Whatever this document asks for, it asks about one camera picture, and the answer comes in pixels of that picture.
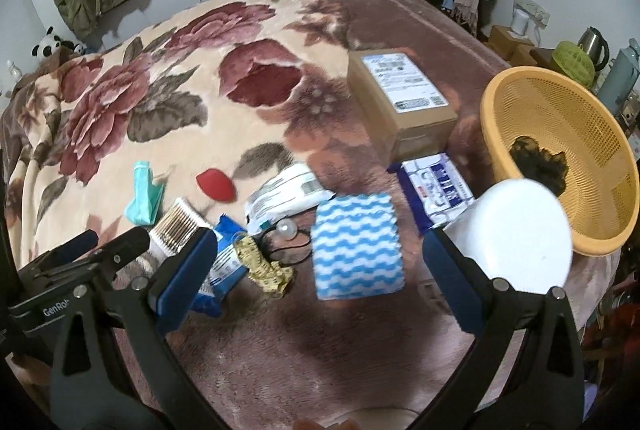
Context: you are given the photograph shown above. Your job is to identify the blue white tissue pack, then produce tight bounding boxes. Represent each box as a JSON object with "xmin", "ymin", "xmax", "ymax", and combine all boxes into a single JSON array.
[{"xmin": 400, "ymin": 153, "xmax": 476, "ymax": 231}]

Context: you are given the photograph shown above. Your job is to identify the black hair tie with bead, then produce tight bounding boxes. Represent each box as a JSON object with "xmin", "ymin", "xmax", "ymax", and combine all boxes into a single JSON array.
[{"xmin": 252, "ymin": 217, "xmax": 313, "ymax": 267}]

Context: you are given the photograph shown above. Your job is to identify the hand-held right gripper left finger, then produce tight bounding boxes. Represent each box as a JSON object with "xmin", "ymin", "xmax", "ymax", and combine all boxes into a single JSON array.
[{"xmin": 50, "ymin": 227, "xmax": 231, "ymax": 430}]

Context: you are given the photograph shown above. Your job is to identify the yellow patterned scrunchie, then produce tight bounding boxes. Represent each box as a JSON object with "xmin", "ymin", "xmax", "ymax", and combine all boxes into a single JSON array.
[{"xmin": 235, "ymin": 235, "xmax": 296, "ymax": 297}]

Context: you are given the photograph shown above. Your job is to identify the cardboard box with label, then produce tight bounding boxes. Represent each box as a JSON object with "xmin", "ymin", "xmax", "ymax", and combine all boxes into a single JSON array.
[{"xmin": 347, "ymin": 50, "xmax": 458, "ymax": 163}]

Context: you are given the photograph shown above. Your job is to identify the floral plush blanket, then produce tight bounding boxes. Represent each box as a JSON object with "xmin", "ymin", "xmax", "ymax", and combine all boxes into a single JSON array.
[{"xmin": 0, "ymin": 0, "xmax": 626, "ymax": 430}]

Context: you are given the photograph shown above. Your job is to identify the black hair net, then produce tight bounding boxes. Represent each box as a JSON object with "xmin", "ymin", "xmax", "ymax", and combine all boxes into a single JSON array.
[{"xmin": 509, "ymin": 136, "xmax": 569, "ymax": 197}]

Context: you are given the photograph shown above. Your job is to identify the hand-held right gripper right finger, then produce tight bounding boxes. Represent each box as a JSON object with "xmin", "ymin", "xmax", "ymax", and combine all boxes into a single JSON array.
[{"xmin": 422, "ymin": 227, "xmax": 586, "ymax": 430}]

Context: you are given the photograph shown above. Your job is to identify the blue wipes packet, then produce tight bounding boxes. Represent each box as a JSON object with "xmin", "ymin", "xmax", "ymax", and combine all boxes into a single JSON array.
[{"xmin": 192, "ymin": 215, "xmax": 251, "ymax": 318}]

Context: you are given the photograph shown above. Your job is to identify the green mesh cover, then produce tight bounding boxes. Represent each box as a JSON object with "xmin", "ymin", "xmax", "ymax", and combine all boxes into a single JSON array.
[{"xmin": 552, "ymin": 40, "xmax": 596, "ymax": 85}]

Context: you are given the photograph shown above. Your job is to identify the steel electric kettle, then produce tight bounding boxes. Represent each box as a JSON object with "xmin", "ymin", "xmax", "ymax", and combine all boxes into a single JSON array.
[{"xmin": 577, "ymin": 26, "xmax": 611, "ymax": 70}]

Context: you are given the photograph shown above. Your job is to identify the grey blue thermos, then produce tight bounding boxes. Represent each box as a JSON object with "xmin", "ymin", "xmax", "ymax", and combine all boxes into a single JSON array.
[{"xmin": 597, "ymin": 38, "xmax": 640, "ymax": 111}]

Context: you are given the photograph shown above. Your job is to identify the blue white wavy cloth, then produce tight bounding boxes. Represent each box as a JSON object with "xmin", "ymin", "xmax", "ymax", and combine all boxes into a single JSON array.
[{"xmin": 311, "ymin": 192, "xmax": 405, "ymax": 301}]

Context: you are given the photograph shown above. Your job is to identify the cotton swab pack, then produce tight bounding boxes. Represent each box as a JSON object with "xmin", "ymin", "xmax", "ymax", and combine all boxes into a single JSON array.
[{"xmin": 148, "ymin": 197, "xmax": 213, "ymax": 258}]

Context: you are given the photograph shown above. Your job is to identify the white power strip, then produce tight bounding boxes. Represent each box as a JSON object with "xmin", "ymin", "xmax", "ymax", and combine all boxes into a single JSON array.
[{"xmin": 515, "ymin": 0, "xmax": 551, "ymax": 28}]

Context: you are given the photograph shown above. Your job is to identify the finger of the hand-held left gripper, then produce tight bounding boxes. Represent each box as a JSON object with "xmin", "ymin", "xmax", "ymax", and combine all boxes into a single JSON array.
[
  {"xmin": 30, "ymin": 227, "xmax": 151, "ymax": 291},
  {"xmin": 20, "ymin": 230, "xmax": 99, "ymax": 278}
]

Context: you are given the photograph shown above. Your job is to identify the white plastic packet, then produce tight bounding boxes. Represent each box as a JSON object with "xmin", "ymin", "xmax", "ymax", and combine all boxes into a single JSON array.
[{"xmin": 244, "ymin": 162, "xmax": 335, "ymax": 233}]

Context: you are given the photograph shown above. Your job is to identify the small cardboard boxes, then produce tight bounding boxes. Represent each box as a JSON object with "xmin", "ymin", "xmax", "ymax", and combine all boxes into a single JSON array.
[{"xmin": 487, "ymin": 24, "xmax": 536, "ymax": 60}]

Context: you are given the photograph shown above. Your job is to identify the yellow plastic mesh basket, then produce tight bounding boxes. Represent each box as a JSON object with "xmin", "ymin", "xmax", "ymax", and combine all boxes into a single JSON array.
[{"xmin": 480, "ymin": 66, "xmax": 632, "ymax": 257}]

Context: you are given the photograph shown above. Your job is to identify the panda plush toy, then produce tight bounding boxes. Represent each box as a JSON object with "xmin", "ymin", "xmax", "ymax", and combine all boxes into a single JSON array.
[{"xmin": 31, "ymin": 27, "xmax": 76, "ymax": 60}]

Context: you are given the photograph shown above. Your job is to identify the red makeup sponge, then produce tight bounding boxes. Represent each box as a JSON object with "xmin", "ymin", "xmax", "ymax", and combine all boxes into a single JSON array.
[{"xmin": 195, "ymin": 167, "xmax": 228, "ymax": 195}]

